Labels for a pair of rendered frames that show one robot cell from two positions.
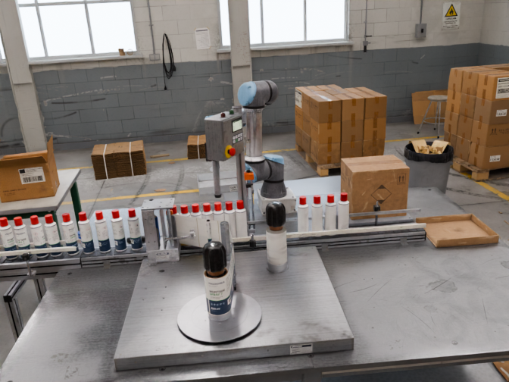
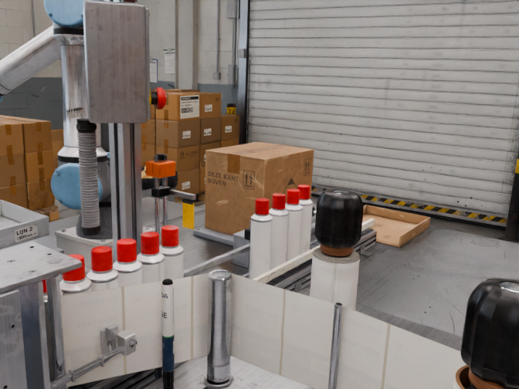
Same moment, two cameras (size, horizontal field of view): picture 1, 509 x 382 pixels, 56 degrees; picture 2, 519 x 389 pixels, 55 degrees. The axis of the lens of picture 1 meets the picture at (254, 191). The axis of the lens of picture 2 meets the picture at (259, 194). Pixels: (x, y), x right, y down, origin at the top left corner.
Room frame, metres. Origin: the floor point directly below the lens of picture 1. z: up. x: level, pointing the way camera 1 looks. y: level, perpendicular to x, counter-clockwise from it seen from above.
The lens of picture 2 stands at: (1.39, 0.67, 1.38)
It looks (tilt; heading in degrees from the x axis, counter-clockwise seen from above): 14 degrees down; 309
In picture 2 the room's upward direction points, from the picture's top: 2 degrees clockwise
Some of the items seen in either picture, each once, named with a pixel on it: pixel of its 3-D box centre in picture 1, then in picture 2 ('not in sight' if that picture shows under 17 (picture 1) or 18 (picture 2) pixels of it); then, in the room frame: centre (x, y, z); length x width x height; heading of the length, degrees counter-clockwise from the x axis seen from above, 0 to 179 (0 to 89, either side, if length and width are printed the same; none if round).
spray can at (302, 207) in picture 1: (303, 216); (260, 240); (2.10, -0.23, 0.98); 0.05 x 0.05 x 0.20
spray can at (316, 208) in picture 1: (316, 215); (277, 234); (2.10, -0.29, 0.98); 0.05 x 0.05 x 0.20
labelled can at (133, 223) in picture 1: (134, 229); not in sight; (2.06, 0.57, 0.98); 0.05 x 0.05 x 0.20
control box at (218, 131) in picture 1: (225, 136); (116, 64); (2.17, 0.12, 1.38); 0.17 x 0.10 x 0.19; 148
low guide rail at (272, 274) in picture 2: (315, 233); (283, 268); (2.07, -0.28, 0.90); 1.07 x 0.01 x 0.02; 93
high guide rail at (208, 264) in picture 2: (312, 217); (260, 242); (2.14, -0.28, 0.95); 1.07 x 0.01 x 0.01; 93
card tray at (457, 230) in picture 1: (455, 230); (381, 224); (2.14, -0.99, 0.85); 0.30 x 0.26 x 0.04; 93
